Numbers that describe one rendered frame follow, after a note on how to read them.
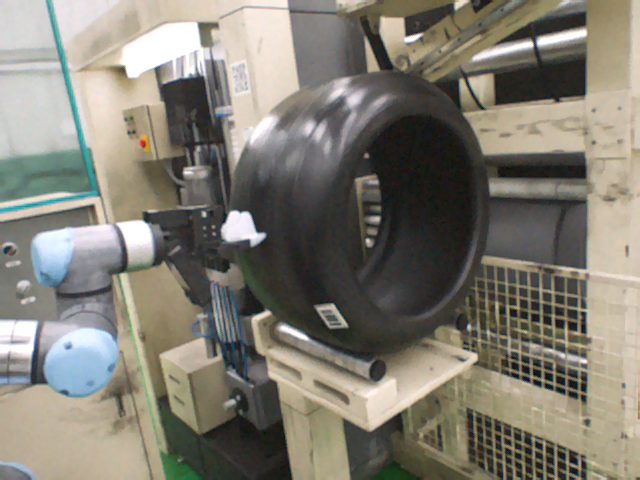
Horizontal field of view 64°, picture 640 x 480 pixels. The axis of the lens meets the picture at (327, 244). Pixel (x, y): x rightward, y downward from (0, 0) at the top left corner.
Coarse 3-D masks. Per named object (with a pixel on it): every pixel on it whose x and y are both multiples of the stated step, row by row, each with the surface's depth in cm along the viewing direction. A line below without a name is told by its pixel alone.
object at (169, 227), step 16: (176, 208) 81; (192, 208) 80; (208, 208) 81; (160, 224) 78; (176, 224) 80; (192, 224) 80; (208, 224) 82; (160, 240) 76; (176, 240) 80; (192, 240) 81; (208, 240) 83; (160, 256) 77; (192, 256) 82; (208, 256) 82
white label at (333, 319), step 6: (318, 306) 90; (324, 306) 89; (330, 306) 89; (318, 312) 91; (324, 312) 91; (330, 312) 90; (336, 312) 89; (324, 318) 92; (330, 318) 91; (336, 318) 90; (342, 318) 90; (330, 324) 92; (336, 324) 92; (342, 324) 91
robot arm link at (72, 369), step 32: (0, 320) 60; (64, 320) 66; (96, 320) 65; (0, 352) 57; (32, 352) 58; (64, 352) 57; (96, 352) 58; (0, 384) 58; (64, 384) 58; (96, 384) 59
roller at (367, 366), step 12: (276, 336) 124; (288, 336) 120; (300, 336) 117; (312, 336) 115; (300, 348) 117; (312, 348) 113; (324, 348) 110; (336, 348) 108; (336, 360) 107; (348, 360) 104; (360, 360) 102; (372, 360) 101; (360, 372) 102; (372, 372) 99; (384, 372) 102
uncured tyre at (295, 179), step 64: (256, 128) 102; (320, 128) 87; (384, 128) 91; (448, 128) 105; (256, 192) 94; (320, 192) 85; (384, 192) 135; (448, 192) 128; (256, 256) 96; (320, 256) 87; (384, 256) 135; (448, 256) 127; (320, 320) 93; (384, 320) 97
